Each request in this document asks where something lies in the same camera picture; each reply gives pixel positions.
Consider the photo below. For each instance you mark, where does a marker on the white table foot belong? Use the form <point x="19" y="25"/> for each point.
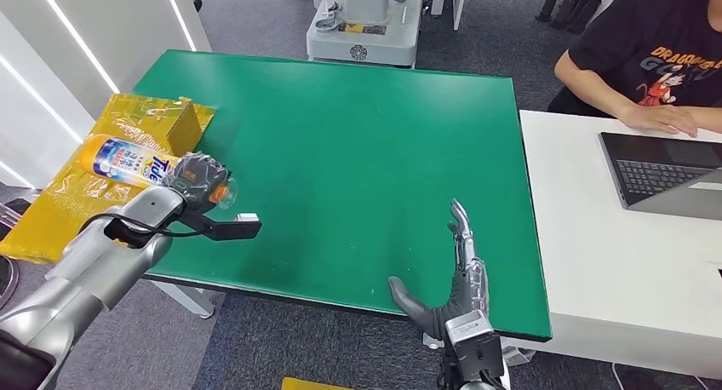
<point x="431" y="341"/>

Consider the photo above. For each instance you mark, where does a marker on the slim black boot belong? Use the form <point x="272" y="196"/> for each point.
<point x="547" y="5"/>

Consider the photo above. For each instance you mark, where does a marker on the white under-desk panel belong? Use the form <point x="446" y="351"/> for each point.
<point x="516" y="355"/>

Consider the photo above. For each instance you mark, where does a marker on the yellow flat object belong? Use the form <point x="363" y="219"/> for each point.
<point x="307" y="384"/>

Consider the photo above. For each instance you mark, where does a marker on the yellow taped cardboard box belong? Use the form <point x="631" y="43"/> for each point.
<point x="56" y="207"/>

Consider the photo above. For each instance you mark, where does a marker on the person's left forearm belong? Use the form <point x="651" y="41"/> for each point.
<point x="711" y="119"/>

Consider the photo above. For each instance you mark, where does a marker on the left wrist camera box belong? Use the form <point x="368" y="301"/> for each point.
<point x="231" y="228"/>

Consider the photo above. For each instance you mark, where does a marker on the white grey machine base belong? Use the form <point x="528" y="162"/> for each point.
<point x="364" y="40"/>

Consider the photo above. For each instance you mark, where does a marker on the white furniture leg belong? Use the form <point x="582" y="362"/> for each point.
<point x="458" y="4"/>

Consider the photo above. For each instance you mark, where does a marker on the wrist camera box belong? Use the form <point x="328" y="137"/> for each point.
<point x="476" y="345"/>
<point x="231" y="228"/>

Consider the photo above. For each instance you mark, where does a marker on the orange detergent bottle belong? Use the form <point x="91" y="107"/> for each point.
<point x="124" y="162"/>

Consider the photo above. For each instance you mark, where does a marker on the person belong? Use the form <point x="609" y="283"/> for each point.
<point x="648" y="43"/>

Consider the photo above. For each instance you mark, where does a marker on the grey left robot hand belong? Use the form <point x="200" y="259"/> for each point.
<point x="197" y="178"/>

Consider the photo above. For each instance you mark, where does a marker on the white slanted table leg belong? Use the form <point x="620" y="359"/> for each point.
<point x="186" y="300"/>

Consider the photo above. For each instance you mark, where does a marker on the grey laptop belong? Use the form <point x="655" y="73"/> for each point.
<point x="648" y="173"/>

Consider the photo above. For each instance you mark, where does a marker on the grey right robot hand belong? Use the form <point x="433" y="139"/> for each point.
<point x="451" y="308"/>

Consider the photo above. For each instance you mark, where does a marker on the wide black boot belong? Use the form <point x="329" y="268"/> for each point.
<point x="581" y="10"/>

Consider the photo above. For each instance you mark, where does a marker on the person's right hand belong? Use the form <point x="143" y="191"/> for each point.
<point x="657" y="119"/>

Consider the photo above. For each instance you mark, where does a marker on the round metal stand base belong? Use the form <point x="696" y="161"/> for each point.
<point x="7" y="280"/>

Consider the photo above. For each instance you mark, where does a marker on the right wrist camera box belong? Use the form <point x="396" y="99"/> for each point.
<point x="476" y="345"/>

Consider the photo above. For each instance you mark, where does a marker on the person's right forearm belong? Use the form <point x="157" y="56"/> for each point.
<point x="592" y="91"/>

